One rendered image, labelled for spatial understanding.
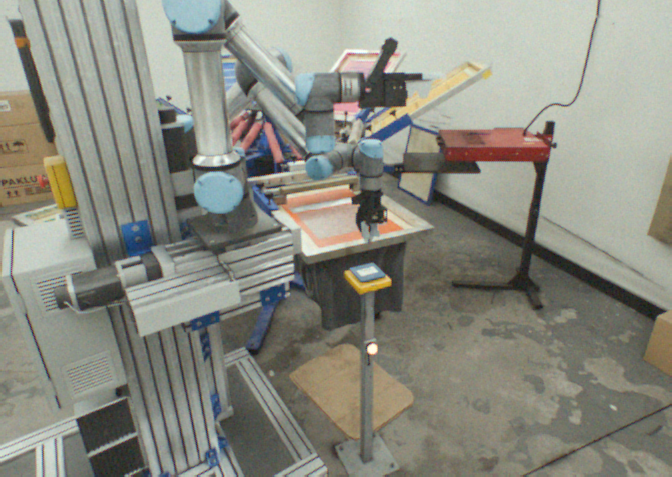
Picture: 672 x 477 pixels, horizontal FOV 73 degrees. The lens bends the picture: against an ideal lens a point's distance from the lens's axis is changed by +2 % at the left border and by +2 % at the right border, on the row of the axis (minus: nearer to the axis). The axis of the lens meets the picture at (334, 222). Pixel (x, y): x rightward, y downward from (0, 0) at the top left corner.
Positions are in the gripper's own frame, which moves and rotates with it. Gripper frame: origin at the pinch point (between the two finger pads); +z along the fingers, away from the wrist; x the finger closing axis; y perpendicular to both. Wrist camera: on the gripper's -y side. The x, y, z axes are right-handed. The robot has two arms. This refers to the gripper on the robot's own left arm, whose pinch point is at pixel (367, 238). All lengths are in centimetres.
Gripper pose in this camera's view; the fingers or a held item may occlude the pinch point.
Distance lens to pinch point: 158.3
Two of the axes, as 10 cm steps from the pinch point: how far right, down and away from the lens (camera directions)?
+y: 4.0, 3.7, -8.4
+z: 0.2, 9.1, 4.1
